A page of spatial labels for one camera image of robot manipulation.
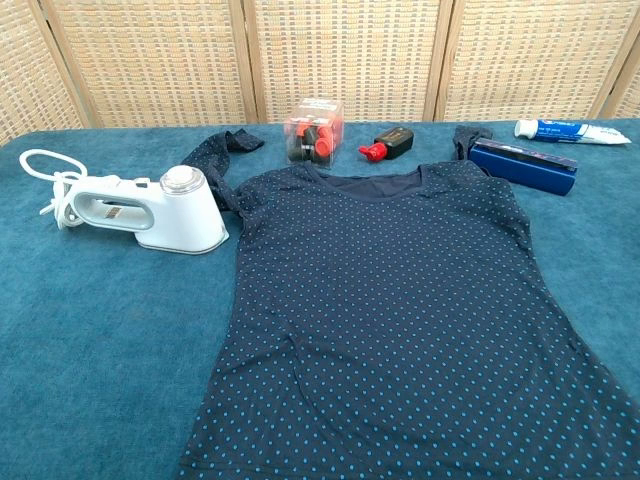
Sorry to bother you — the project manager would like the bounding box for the woven rattan folding screen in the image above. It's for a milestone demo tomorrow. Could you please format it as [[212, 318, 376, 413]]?
[[0, 0, 640, 146]]

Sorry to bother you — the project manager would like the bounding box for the navy dotted shirt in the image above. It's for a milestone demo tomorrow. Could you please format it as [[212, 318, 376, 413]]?
[[178, 125, 640, 480]]

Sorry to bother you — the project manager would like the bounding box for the white power cable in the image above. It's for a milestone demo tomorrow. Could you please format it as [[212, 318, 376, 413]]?
[[18, 149, 89, 231]]

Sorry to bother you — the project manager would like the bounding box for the clear box of red capsules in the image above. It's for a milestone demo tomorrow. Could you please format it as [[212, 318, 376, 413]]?
[[283, 98, 346, 165]]

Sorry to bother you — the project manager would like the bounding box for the teal felt table cover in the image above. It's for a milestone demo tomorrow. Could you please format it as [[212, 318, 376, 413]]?
[[0, 117, 640, 480]]

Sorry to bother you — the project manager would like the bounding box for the white and blue toothpaste tube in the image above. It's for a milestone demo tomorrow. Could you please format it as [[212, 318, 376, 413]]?
[[514, 118, 632, 146]]

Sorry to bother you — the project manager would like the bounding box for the long dark blue box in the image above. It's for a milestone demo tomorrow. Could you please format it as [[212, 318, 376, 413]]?
[[468, 138, 580, 197]]

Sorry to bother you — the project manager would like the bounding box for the black bottle with red cap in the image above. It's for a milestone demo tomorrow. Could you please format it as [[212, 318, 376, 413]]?
[[358, 127, 415, 164]]

